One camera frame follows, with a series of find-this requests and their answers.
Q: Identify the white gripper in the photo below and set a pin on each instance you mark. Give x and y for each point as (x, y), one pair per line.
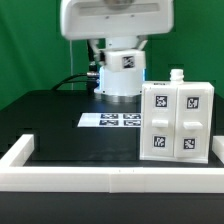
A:
(97, 19)

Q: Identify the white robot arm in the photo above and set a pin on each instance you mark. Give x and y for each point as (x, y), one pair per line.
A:
(119, 86)

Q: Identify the white cabinet top block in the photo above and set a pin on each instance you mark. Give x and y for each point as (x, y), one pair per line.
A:
(118, 61)

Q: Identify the white cabinet body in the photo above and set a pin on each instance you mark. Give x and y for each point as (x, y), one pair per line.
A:
(176, 121)

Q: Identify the white door panel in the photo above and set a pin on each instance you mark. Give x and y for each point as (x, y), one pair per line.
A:
(194, 101)
(158, 120)

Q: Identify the white marker base sheet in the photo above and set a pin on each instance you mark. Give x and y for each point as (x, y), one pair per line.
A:
(120, 120)

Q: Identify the white U-shaped frame wall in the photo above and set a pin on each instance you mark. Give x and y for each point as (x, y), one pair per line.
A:
(17, 176)

